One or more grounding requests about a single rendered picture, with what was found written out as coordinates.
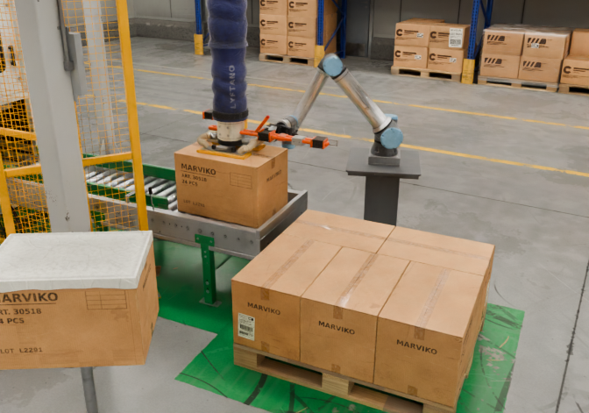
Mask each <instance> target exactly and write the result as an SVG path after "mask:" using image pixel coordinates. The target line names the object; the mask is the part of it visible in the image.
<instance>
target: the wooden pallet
mask: <svg viewBox="0 0 589 413"><path fill-rule="evenodd" d="M486 306H487V304H486ZM485 318H486V308H485V311H484V314H483V317H482V320H481V323H480V326H479V330H478V333H477V336H476V338H475V342H474V345H473V348H472V352H471V355H470V359H469V361H468V364H467V367H466V370H465V374H464V378H463V380H462V383H461V386H460V389H459V391H458V397H457V400H456V402H455V405H454V408H452V407H449V406H446V405H442V404H440V403H437V402H432V401H428V400H425V399H422V398H419V397H416V396H413V395H408V394H405V393H402V392H399V391H395V390H392V389H390V388H384V387H381V386H378V385H375V384H373V383H369V382H366V381H361V380H358V379H354V378H351V377H349V376H345V375H342V374H337V373H334V372H331V371H328V370H325V369H321V368H319V367H313V366H311V365H307V364H304V363H301V361H300V362H298V361H295V360H290V359H287V358H283V357H281V356H278V355H274V354H271V353H269V352H263V351H260V350H257V349H254V348H251V347H248V346H245V345H240V344H236V343H233V351H234V365H237V366H241V367H245V368H248V369H251V370H254V371H257V372H260V373H262V374H268V375H271V376H273V377H276V378H280V379H282V380H285V381H290V382H293V383H296V384H299V385H302V386H304V387H308V388H313V389H315V390H318V391H322V392H324V393H327V394H330V395H335V396H338V397H341V398H344V399H346V400H350V401H353V402H357V403H360V404H364V405H366V406H369V407H372V408H375V409H380V410H383V411H385V412H388V413H456V409H457V402H458V398H459V395H460V392H461V388H462V386H463V383H464V380H465V378H466V379H467V378H468V375H469V372H470V369H471V366H472V357H473V351H474V347H475V344H476V341H477V338H478V335H479V332H480V331H482V330H483V326H484V323H485ZM265 356H267V357H271V358H274V359H277V360H282V361H285V362H288V363H291V364H294V365H297V366H300V367H306V368H308V369H312V370H315V371H317V372H321V373H323V375H320V374H316V373H312V372H310V371H307V370H303V369H300V368H298V367H292V366H290V365H286V364H283V363H280V362H277V361H274V360H270V359H266V358H265ZM354 382H356V383H358V384H361V385H365V386H367V387H370V388H376V389H378V390H382V391H385V392H388V393H391V394H394V395H399V396H402V397H405V398H408V399H411V400H414V401H418V402H422V403H423V405H420V404H417V403H414V402H409V401H406V400H402V399H400V398H397V397H393V396H390V395H385V394H382V393H380V392H376V391H373V390H371V389H367V388H362V387H359V386H356V385H354Z"/></svg>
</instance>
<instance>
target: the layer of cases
mask: <svg viewBox="0 0 589 413"><path fill-rule="evenodd" d="M494 248H495V245H491V244H487V243H481V242H477V241H472V240H468V239H459V238H454V237H450V236H445V235H440V234H435V233H431V232H426V231H418V230H413V229H409V228H403V227H399V226H396V227H395V226H394V225H390V224H381V223H376V222H372V221H366V220H362V219H357V218H353V217H344V216H339V215H335V214H330V213H325V212H321V211H316V210H306V211H305V212H304V213H303V214H302V215H301V216H299V217H298V218H297V219H296V220H295V221H294V222H293V223H292V224H291V225H290V226H289V227H288V228H287V229H286V230H285V231H284V232H283V233H282V234H281V235H280V236H278V237H277V238H276V239H275V240H274V241H273V242H272V243H271V244H270V245H269V246H267V247H266V248H265V249H264V250H263V251H262V252H261V253H260V254H259V255H257V256H256V257H255V258H254V259H253V260H252V261H251V262H250V263H249V264H248V265H246V266H245V267H244V268H243V269H242V270H241V271H240V272H239V273H238V274H236V275H235V276H234V277H233V278H232V279H231V293H232V315H233V336H234V343H236V344H240V345H245V346H248V347H251V348H254V349H257V350H260V351H263V352H269V353H271V354H274V355H278V356H281V357H283V358H287V359H290V360H295V361H298V362H300V361H301V363H304V364H307V365H311V366H313V367H319V368H321V369H325V370H328V371H331V372H334V373H337V374H342V375H345V376H349V377H351V378H354V379H358V380H361V381H366V382H369V383H373V384H375V385H378V386H381V387H384V388H390V389H392V390H395V391H399V392H402V393H405V394H408V395H413V396H416V397H419V398H422V399H425V400H428V401H432V402H437V403H440V404H442V405H446V406H449V407H452V408H454V405H455V402H456V400H457V397H458V391H459V389H460V386H461V383H462V380H463V378H464V374H465V370H466V367H467V364H468V361H469V359H470V355H471V352H472V348H473V345H474V342H475V338H476V336H477V333H478V330H479V326H480V323H481V320H482V317H483V314H484V311H485V308H486V304H487V297H488V291H489V285H490V279H491V272H492V266H493V255H494Z"/></svg>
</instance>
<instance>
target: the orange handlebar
mask: <svg viewBox="0 0 589 413"><path fill-rule="evenodd" d="M208 128H209V129H210V130H213V131H217V125H209V127H208ZM244 131H248V132H244ZM244 131H240V134H244V135H250V136H256V137H258V134H257V133H256V132H254V131H253V130H246V129H244ZM292 137H293V136H290V135H288V134H285V133H281V134H278V133H274V134H273V135H271V139H277V140H279V141H292ZM310 140H311V139H309V138H305V139H303V140H302V143H304V144H310Z"/></svg>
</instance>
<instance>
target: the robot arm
mask: <svg viewBox="0 0 589 413"><path fill-rule="evenodd" d="M329 76H330V77H331V79H332V80H334V81H335V83H336V84H337V85H338V87H339V88H340V89H341V90H342V91H343V92H344V93H345V94H346V95H347V97H348V98H349V99H350V100H351V102H352V103H353V104H354V105H355V106H356V108H357V109H358V110H359V111H360V113H361V114H362V115H363V116H364V117H365V119H366V120H367V121H368V123H369V124H370V125H371V126H372V127H373V133H374V142H373V146H372V148H371V153H372V154H373V155H376V156H380V157H393V156H395V155H397V154H398V148H397V147H398V146H399V145H400V144H401V142H402V141H403V134H402V131H401V129H400V128H399V126H398V125H397V124H398V117H397V116H396V115H394V114H384V113H383V112H382V111H381V110H380V108H379V107H378V106H377V105H376V103H375V102H374V101H373V100H372V99H371V97H369V96H368V94H367V93H366V92H365V90H364V89H363V88H362V87H361V86H360V84H359V83H358V82H357V80H356V79H355V78H354V77H353V75H352V74H351V73H350V72H349V70H348V69H347V67H346V66H345V65H344V63H343V62H342V61H341V60H340V59H339V57H338V56H337V55H336V54H335V53H328V54H326V55H324V56H323V58H322V59H321V61H320V62H319V64H318V66H317V72H316V74H315V76H314V78H313V79H312V81H311V83H310V85H309V86H308V88H307V90H306V91H305V93H304V95H303V97H302V99H301V101H300V102H299V103H298V105H297V107H296V109H295V110H294V113H293V115H289V116H286V117H284V118H283V119H281V120H279V121H278V122H277V123H276V124H268V125H267V126H265V127H266V128H267V129H268V131H273V130H275V133H278V134H281V133H285V134H288V135H290V136H292V133H297V132H298V130H299V128H300V126H301V124H302V122H303V120H304V118H305V117H306V116H307V114H308V112H309V110H310V108H311V107H312V105H313V103H314V101H315V100H316V98H317V97H318V95H319V93H320V91H321V90H322V88H323V85H324V84H325V83H326V81H327V80H328V78H329ZM281 147H282V148H287V149H294V148H295V145H292V141H281Z"/></svg>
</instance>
